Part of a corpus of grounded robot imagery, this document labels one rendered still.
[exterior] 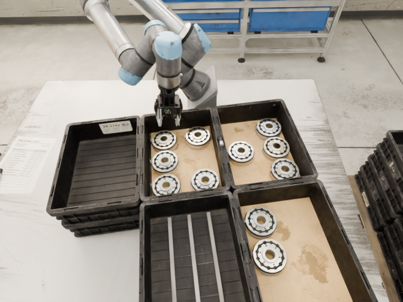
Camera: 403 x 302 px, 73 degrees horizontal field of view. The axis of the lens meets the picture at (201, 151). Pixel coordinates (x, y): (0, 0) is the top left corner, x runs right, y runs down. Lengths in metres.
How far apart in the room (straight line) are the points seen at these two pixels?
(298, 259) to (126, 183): 0.65
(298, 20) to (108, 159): 2.28
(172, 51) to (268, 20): 2.14
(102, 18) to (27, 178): 0.78
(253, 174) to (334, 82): 2.06
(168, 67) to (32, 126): 1.01
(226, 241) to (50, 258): 0.66
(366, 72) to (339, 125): 0.85
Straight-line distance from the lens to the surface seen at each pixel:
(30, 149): 1.56
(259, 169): 1.07
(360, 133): 2.57
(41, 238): 1.26
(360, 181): 2.02
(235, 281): 0.90
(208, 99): 1.28
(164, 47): 0.80
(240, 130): 1.19
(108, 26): 1.06
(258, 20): 2.86
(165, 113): 0.93
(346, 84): 3.01
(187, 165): 1.07
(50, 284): 1.17
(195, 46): 1.22
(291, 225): 0.99
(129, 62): 0.94
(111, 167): 1.14
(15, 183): 1.47
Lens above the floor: 1.71
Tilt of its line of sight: 52 degrees down
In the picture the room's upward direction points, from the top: 3 degrees counter-clockwise
